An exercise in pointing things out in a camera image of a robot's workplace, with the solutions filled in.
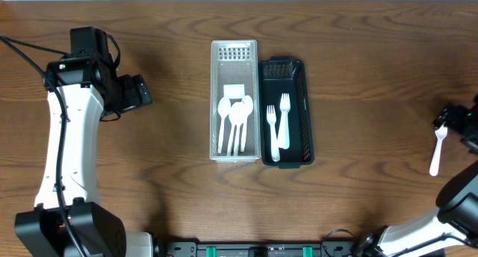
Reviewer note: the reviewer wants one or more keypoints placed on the white label sticker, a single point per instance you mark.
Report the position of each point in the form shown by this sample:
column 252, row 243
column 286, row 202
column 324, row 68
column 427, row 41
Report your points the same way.
column 234, row 91

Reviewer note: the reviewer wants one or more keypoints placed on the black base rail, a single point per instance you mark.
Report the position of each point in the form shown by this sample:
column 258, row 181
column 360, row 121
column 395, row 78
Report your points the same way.
column 326, row 248

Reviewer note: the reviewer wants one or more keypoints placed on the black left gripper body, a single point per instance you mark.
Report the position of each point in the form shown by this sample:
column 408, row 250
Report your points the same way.
column 138, row 91

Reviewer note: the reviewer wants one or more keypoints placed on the dark green perforated basket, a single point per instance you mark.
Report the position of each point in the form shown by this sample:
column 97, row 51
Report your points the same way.
column 279, row 75

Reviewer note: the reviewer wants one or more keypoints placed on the white plastic spoon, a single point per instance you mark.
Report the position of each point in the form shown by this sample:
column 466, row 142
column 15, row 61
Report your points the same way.
column 237, row 129
column 223, row 110
column 232, row 119
column 247, row 110

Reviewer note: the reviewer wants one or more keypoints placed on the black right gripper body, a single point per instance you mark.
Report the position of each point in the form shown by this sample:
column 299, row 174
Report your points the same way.
column 449, row 116

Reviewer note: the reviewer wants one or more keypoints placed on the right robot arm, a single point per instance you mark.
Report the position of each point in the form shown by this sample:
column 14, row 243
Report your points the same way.
column 453, row 221

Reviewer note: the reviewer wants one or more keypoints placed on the cream plastic fork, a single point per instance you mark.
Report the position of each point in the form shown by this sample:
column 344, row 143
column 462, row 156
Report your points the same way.
column 285, row 106

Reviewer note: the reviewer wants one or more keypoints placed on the white plastic fork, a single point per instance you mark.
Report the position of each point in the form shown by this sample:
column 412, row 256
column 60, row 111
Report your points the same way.
column 440, row 134

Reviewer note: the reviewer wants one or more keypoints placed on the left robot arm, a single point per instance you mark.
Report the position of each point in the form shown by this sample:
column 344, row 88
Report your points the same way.
column 83, row 90

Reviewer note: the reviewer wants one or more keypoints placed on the pink plastic fork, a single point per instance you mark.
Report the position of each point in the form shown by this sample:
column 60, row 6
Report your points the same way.
column 271, row 119

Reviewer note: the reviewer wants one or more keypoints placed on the clear perforated plastic basket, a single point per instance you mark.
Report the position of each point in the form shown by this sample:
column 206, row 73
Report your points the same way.
column 234, row 62

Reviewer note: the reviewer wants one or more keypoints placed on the mint green plastic fork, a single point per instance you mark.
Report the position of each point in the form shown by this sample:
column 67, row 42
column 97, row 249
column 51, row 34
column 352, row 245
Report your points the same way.
column 286, row 141

